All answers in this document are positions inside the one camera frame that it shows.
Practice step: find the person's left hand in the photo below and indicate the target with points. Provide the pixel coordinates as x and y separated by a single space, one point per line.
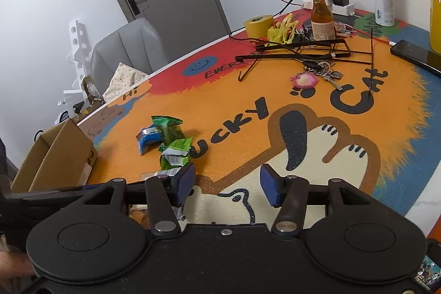
13 264

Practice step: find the green snack packet with barcode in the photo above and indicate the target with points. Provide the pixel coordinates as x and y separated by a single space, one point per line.
175 152

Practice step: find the blue snack packet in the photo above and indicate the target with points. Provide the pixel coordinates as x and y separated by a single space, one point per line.
146 140

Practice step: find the yellow tape roll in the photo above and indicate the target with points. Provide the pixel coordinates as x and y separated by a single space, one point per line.
258 27

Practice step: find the printed orange table mat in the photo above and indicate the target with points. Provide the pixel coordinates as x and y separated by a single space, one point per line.
241 142

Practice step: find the amber glass bottle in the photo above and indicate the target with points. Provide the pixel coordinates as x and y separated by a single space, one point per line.
322 23

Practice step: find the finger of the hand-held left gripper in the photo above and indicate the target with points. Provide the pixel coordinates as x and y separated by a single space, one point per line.
51 199

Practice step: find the colourful printed packet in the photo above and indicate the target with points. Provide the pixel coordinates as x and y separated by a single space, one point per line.
430 268

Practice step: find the black smartphone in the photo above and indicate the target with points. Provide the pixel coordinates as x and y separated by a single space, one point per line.
413 53

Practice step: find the bunch of keys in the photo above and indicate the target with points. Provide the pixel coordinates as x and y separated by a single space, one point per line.
329 75

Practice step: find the white pegboard rack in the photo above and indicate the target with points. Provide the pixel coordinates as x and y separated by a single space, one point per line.
77 49

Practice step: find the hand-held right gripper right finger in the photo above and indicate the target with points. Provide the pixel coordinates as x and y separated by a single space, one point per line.
272 185

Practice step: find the white snack packet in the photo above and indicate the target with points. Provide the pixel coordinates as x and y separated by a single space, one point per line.
165 173

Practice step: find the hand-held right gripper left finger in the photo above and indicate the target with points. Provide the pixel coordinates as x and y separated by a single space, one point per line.
182 183

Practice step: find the plain green snack packet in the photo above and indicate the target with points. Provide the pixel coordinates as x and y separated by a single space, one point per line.
168 128

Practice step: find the white power strip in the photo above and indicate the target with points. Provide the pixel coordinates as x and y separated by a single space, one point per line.
346 10

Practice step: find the dotted cream cloth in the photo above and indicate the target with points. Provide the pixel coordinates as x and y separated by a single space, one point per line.
124 80

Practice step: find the yellow green plastic toy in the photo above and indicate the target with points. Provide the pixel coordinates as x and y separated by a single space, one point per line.
280 30

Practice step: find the grey chair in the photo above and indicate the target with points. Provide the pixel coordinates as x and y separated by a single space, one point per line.
127 46

